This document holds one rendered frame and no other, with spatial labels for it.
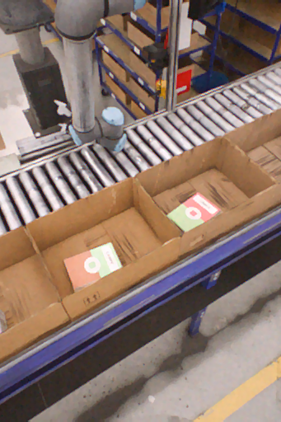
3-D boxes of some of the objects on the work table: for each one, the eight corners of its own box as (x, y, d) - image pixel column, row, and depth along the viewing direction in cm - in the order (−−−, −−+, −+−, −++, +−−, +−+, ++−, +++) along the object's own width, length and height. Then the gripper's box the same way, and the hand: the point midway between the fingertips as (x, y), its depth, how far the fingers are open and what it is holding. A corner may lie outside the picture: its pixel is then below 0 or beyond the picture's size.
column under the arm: (22, 111, 186) (-1, 52, 160) (66, 98, 193) (52, 39, 166) (35, 139, 172) (14, 79, 146) (82, 124, 179) (70, 63, 152)
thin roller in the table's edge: (74, 138, 175) (73, 135, 173) (22, 156, 168) (21, 152, 166) (73, 136, 176) (72, 133, 174) (21, 153, 169) (20, 150, 168)
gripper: (85, 122, 147) (45, 105, 149) (86, 151, 164) (52, 135, 167) (94, 110, 151) (56, 93, 153) (96, 139, 168) (61, 124, 170)
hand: (57, 111), depth 161 cm, fingers open, 14 cm apart
